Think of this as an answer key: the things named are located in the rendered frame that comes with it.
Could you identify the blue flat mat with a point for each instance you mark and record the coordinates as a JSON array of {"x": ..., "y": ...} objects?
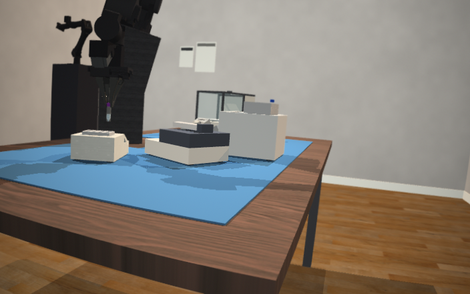
[{"x": 212, "y": 192}]

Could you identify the clear test tube with liquid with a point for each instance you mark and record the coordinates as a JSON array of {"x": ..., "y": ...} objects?
[{"x": 108, "y": 113}]

